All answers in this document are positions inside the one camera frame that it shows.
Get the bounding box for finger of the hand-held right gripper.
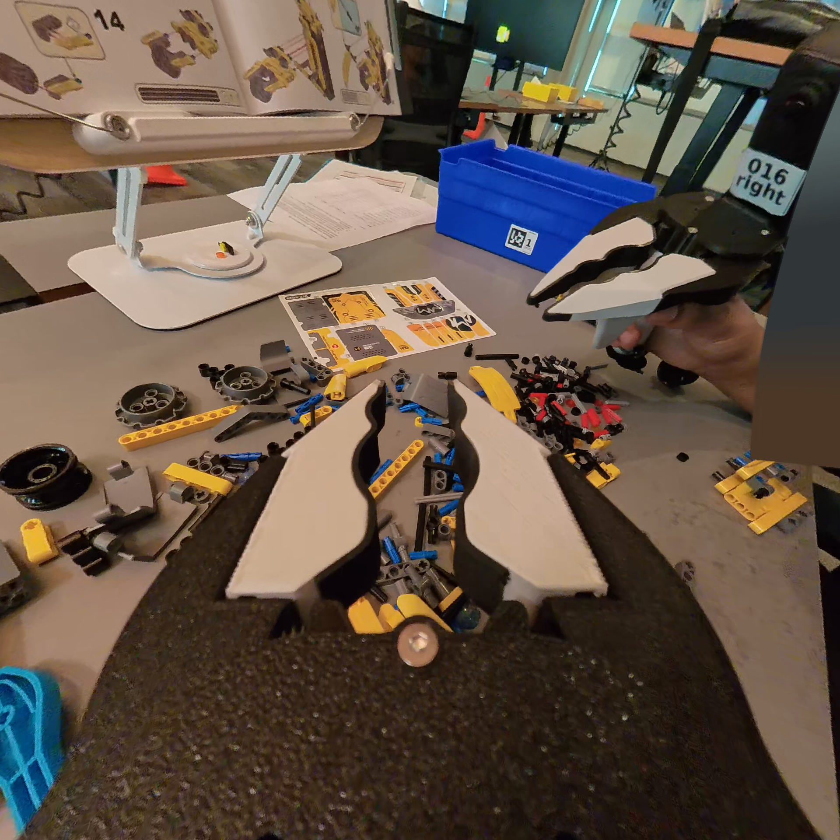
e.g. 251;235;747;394
542;253;718;324
527;216;658;309

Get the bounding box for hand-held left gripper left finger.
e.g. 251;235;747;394
225;378;389;613

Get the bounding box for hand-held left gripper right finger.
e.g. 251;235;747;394
448;379;609;622

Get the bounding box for pile of small toy parts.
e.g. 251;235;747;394
164;351;632;635

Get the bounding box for person's right hand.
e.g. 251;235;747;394
607;297;770;417

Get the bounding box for dark grey angled beam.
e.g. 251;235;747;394
213;404;290;443

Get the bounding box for blue plastic bin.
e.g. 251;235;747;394
436;139;658;274

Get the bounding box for short yellow beam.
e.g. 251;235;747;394
162;462;235;497

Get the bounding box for grey toothed wheel hub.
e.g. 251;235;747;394
216;365;276;403
115;382;190;429

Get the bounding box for long yellow curved panel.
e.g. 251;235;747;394
324;357;387;399

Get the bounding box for grey flat panel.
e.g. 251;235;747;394
406;373;455;422

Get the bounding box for yellow cardboard box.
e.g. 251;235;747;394
521;81;580;106

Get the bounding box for wooden top desk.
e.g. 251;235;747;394
458;87;609;149

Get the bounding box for grey toy part assembly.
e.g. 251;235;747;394
58;461;160;576

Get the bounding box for yellow grey sticker sheet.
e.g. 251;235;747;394
278;276;498;370

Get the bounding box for black computer monitor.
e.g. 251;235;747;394
465;0;586;72

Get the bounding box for yellow grey toy assembly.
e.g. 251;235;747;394
713;458;809;535

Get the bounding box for black office chair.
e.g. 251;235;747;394
392;5;475;153

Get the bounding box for black toy wheel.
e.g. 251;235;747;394
0;444;95;511

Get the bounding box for printed paper sheets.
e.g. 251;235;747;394
227;159;440;252

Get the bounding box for small yellow connector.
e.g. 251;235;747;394
19;518;60;566

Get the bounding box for blue plastic tool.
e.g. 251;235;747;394
0;665;67;836

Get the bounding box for white book stand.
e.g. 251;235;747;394
0;98;388;330

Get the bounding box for toy instruction booklet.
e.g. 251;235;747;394
0;0;403;120

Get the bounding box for black frame desk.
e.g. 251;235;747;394
628;20;799;189

